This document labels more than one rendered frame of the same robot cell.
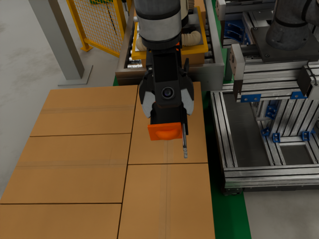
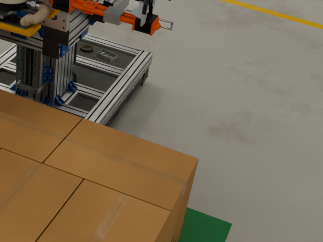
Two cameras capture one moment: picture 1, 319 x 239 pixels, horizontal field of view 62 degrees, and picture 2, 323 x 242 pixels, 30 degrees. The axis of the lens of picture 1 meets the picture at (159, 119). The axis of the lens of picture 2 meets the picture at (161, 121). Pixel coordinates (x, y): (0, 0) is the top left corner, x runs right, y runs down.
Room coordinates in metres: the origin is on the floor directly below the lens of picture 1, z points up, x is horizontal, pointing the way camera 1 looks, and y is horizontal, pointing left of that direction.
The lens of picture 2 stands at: (0.10, 2.13, 2.25)
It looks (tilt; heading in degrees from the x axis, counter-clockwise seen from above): 35 degrees down; 275
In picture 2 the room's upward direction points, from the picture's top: 11 degrees clockwise
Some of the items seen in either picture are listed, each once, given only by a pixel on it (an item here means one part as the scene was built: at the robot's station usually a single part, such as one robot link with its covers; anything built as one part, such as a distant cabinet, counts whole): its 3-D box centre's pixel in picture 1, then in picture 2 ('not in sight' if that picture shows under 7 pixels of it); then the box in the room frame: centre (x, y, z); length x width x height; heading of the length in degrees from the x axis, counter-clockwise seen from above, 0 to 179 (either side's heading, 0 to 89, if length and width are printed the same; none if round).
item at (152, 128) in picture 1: (165, 119); (145, 23); (0.41, -0.01, 1.20); 0.08 x 0.07 x 0.05; 173
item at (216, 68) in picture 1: (168, 70); not in sight; (1.36, -0.11, 0.58); 0.70 x 0.03 x 0.06; 81
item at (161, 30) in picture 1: (157, 22); not in sight; (0.43, -0.02, 1.43); 0.08 x 0.08 x 0.05
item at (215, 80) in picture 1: (170, 83); not in sight; (1.36, -0.11, 0.47); 0.70 x 0.03 x 0.15; 81
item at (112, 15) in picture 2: not in sight; (114, 15); (0.54, -0.04, 1.19); 0.07 x 0.07 x 0.04; 83
